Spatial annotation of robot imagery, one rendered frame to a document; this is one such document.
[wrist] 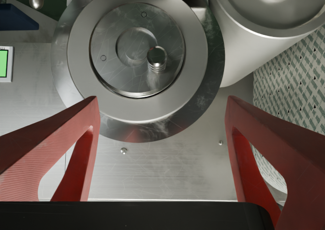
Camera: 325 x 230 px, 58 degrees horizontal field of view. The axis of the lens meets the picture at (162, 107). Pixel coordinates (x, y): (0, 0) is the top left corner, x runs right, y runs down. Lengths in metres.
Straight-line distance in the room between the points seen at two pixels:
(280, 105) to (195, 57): 0.19
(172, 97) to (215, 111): 0.35
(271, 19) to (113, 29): 0.14
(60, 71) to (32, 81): 0.37
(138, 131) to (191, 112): 0.05
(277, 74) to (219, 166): 0.23
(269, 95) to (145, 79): 0.25
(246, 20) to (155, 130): 0.12
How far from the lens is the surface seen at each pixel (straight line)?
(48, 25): 3.69
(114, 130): 0.24
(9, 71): 0.64
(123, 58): 0.24
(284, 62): 0.41
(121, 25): 0.24
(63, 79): 0.26
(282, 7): 0.29
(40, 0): 0.65
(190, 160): 0.57
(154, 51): 0.20
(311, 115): 0.34
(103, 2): 0.26
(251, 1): 0.28
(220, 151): 0.58
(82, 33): 0.25
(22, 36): 3.40
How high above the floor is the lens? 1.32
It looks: 5 degrees down
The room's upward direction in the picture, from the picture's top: 179 degrees counter-clockwise
